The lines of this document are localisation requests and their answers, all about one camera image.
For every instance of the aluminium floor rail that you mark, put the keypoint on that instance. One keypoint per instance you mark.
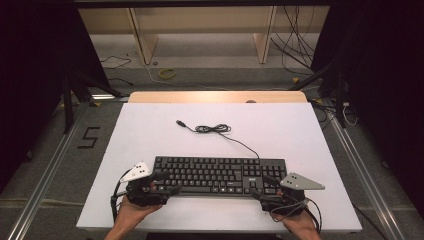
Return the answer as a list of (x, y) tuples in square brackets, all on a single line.
[(366, 180), (43, 186)]

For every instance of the black metal stand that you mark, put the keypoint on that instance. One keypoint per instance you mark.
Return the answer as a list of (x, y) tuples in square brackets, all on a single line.
[(339, 100), (68, 106)]

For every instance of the light wooden desk frame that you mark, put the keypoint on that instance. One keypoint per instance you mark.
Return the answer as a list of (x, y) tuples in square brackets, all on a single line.
[(146, 43)]

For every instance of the white board sheet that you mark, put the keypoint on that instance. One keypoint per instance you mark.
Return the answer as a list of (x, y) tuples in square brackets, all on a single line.
[(283, 133)]

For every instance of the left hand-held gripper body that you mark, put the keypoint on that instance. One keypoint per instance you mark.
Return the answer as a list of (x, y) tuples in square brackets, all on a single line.
[(141, 195)]

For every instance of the person's left hand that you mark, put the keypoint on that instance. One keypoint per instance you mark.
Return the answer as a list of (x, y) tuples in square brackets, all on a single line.
[(130, 215)]

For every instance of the short silver metal bar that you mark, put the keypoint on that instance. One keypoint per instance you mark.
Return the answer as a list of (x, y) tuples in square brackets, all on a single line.
[(106, 97)]

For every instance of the yellow tape roll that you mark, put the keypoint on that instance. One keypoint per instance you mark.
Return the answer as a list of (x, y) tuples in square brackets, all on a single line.
[(166, 76)]

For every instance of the black curtain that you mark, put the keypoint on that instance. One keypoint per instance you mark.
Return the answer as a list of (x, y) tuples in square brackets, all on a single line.
[(30, 83), (386, 83)]

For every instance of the black keyboard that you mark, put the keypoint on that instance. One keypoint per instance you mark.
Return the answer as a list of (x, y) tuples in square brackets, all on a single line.
[(213, 175)]

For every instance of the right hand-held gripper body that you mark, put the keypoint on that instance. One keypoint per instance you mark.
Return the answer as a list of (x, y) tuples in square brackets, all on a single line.
[(291, 198)]

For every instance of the person's right hand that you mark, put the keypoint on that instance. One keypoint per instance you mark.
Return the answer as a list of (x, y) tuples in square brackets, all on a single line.
[(301, 225)]

